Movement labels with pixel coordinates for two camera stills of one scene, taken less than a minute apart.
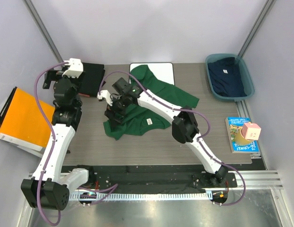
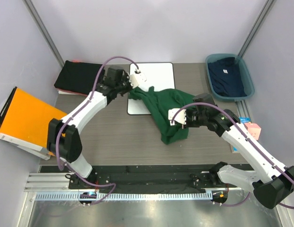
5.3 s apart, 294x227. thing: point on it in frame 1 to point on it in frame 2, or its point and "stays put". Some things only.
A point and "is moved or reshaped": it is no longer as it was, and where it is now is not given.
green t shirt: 136,121 is moved or reshaped
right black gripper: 111,113 to 188,124
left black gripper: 51,75 to 127,78
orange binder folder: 22,124 stays put
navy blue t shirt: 226,77 stays put
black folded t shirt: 90,82 stays put
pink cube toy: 250,131 stays put
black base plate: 155,178 stays put
